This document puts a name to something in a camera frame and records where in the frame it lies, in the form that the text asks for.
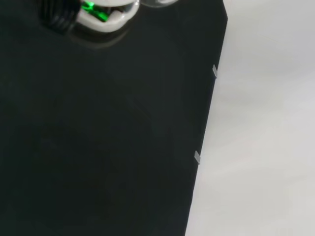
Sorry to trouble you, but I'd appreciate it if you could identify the black bench cloth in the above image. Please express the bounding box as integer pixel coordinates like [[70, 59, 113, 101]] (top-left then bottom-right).
[[0, 0, 229, 236]]

